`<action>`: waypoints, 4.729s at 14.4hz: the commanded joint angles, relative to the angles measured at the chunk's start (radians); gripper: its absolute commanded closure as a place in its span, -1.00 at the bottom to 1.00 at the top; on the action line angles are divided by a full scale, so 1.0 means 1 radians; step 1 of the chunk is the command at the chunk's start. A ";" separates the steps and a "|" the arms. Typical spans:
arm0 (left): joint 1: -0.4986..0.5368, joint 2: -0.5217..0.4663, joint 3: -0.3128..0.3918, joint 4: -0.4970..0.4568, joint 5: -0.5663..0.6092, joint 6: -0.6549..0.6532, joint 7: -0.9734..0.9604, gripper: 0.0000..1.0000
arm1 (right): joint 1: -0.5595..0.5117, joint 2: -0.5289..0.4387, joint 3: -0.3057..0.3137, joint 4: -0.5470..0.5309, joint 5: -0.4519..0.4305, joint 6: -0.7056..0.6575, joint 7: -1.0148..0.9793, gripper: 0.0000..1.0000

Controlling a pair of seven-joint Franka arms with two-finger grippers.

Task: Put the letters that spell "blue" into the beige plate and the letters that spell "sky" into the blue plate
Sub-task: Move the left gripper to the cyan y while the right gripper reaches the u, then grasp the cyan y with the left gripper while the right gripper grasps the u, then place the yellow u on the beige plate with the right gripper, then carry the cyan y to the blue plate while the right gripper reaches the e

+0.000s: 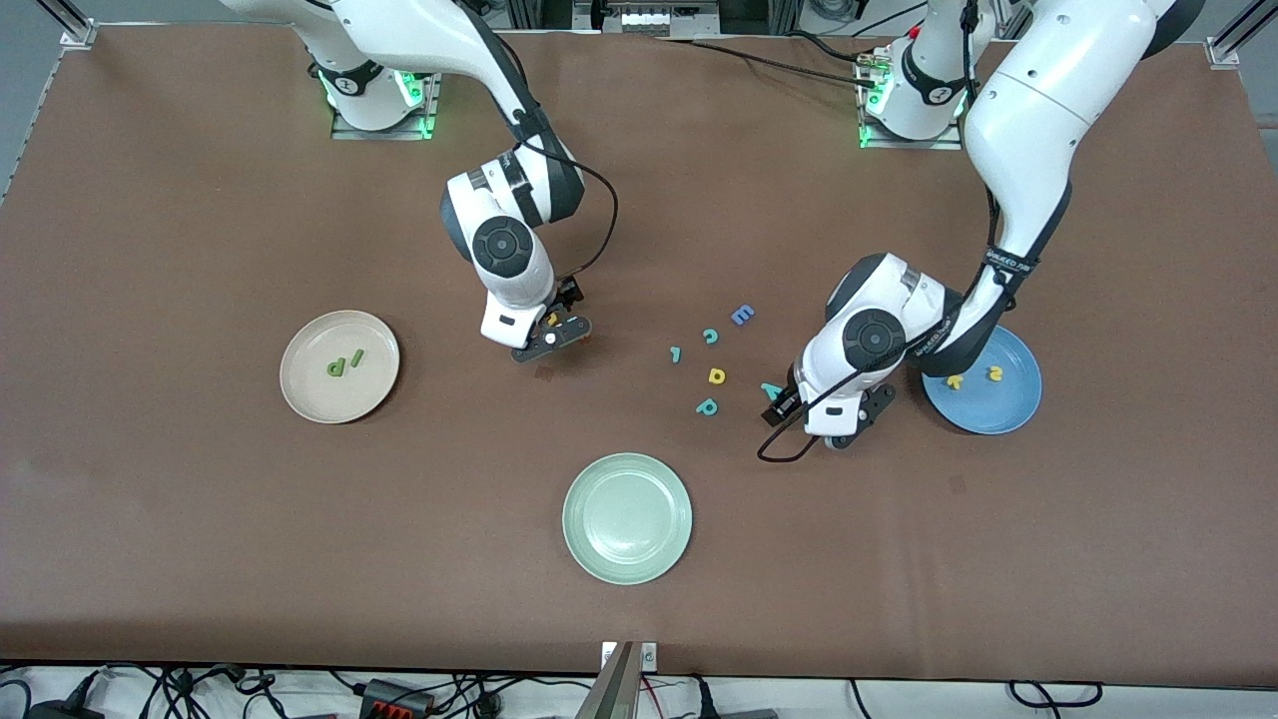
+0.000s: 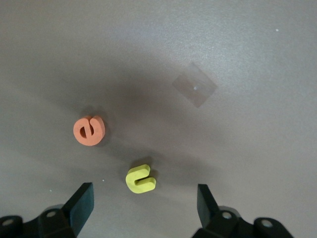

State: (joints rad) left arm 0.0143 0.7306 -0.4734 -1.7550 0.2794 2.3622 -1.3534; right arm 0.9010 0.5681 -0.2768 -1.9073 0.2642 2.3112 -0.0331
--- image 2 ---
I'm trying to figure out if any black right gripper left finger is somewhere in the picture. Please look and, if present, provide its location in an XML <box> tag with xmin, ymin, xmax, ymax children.
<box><xmin>0</xmin><ymin>182</ymin><xmax>95</xmax><ymax>238</ymax></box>

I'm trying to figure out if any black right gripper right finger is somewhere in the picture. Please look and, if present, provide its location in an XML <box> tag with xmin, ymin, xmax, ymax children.
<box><xmin>192</xmin><ymin>183</ymin><xmax>296</xmax><ymax>238</ymax></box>

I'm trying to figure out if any yellow foam letter u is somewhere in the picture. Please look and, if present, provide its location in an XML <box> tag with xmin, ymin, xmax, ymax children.
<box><xmin>125</xmin><ymin>164</ymin><xmax>158</xmax><ymax>194</ymax></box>

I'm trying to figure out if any orange foam letter e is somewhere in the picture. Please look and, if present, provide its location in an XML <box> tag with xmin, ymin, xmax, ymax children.
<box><xmin>73</xmin><ymin>115</ymin><xmax>106</xmax><ymax>146</ymax></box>

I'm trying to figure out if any brown table mat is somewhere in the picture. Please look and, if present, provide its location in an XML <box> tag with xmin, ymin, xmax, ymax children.
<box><xmin>0</xmin><ymin>0</ymin><xmax>317</xmax><ymax>238</ymax></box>

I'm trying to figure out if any clear tape patch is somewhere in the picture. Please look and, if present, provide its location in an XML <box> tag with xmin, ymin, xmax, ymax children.
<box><xmin>171</xmin><ymin>61</ymin><xmax>218</xmax><ymax>109</ymax></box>

